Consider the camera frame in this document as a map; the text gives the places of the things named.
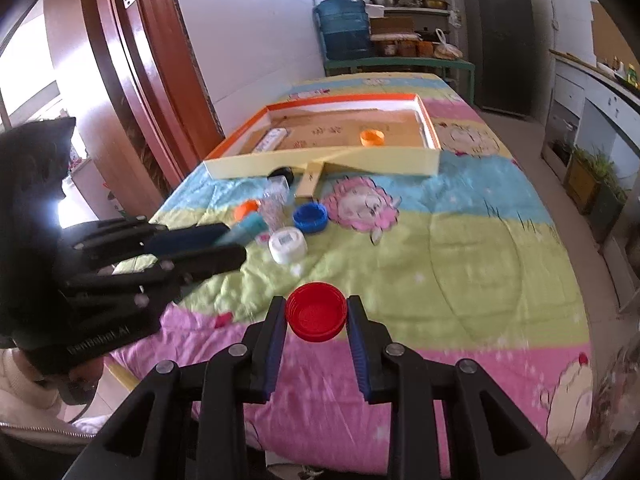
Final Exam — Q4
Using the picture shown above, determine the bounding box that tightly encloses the white plastic bag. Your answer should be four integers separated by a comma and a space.
432, 28, 463, 60

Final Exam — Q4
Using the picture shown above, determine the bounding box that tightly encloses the red-brown wooden door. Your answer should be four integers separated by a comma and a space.
80, 0, 226, 196

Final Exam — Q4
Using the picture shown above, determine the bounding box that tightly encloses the clear plastic container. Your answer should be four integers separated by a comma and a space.
260, 177, 291, 228

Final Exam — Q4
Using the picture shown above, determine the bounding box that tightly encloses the yellow plant box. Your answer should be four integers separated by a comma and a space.
564, 152, 603, 216

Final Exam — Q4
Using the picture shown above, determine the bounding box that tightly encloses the teal lighter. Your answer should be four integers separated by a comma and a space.
215, 211, 271, 248

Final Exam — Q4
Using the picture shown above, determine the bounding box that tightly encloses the small white box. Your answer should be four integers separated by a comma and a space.
252, 128, 287, 153

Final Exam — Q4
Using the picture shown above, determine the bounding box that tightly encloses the blue water jug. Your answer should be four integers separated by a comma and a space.
314, 0, 372, 61

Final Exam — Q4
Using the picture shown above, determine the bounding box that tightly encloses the orange-rimmed cardboard tray box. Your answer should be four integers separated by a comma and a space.
202, 92, 442, 200

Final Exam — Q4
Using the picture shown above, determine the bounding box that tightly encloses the white cabinet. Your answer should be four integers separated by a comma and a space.
542, 49, 640, 196

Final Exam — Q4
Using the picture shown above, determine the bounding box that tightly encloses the blue bottle cap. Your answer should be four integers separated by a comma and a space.
292, 201, 329, 234

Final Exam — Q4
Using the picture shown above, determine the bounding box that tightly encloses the dark green plant box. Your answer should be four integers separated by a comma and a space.
590, 180, 628, 243

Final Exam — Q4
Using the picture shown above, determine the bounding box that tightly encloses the cream jacket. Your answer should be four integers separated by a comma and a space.
0, 347, 101, 441

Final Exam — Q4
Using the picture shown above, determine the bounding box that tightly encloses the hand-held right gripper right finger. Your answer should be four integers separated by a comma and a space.
347, 296, 576, 480

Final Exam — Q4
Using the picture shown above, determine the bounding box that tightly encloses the white bottle cap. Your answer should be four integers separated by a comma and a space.
268, 226, 308, 264

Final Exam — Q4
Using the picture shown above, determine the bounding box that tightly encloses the dark grey refrigerator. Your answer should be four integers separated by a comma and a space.
460, 0, 536, 120

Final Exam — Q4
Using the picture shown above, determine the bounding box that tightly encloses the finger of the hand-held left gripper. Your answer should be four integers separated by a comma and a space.
60, 245, 247, 313
62, 217, 232, 261

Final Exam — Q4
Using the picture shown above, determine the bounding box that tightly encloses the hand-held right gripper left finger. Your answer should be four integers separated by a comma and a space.
65, 296, 288, 480

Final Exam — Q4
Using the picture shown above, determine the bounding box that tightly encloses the red bottle cap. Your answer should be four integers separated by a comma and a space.
285, 282, 348, 343

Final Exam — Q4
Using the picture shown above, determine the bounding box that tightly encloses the printed blanket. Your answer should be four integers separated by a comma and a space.
107, 71, 608, 478

